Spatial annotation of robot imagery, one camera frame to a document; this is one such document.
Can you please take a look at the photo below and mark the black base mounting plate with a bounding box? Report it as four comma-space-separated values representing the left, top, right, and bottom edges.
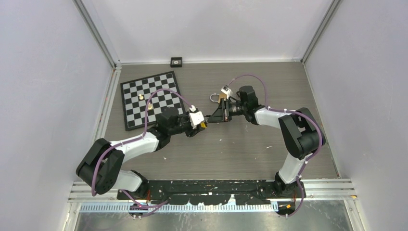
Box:
117, 180, 306, 205

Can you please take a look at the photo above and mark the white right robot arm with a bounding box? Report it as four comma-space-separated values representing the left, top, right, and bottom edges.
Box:
207, 86, 326, 198

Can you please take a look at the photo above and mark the brass padlock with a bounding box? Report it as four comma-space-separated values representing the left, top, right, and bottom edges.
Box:
209, 93, 226, 104

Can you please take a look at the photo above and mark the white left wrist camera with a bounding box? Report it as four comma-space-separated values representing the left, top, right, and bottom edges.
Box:
188, 105, 205, 129

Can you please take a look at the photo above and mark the black white chessboard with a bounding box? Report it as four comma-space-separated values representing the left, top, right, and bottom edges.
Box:
120, 71, 186, 131

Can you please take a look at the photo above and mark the small black square box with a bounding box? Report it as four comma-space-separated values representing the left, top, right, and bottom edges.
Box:
170, 57, 183, 68

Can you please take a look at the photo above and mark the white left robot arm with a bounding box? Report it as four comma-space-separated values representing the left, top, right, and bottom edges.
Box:
76, 106, 206, 199

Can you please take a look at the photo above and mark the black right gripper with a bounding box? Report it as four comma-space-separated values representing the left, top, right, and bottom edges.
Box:
208, 98, 247, 124

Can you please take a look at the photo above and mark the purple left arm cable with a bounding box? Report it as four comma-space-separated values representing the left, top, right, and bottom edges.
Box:
90, 88, 197, 218

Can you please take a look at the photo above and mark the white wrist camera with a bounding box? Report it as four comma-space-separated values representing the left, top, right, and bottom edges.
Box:
218, 85, 232, 103
188, 105, 205, 129

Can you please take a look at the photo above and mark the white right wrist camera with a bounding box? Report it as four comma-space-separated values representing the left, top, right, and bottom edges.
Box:
218, 85, 232, 103

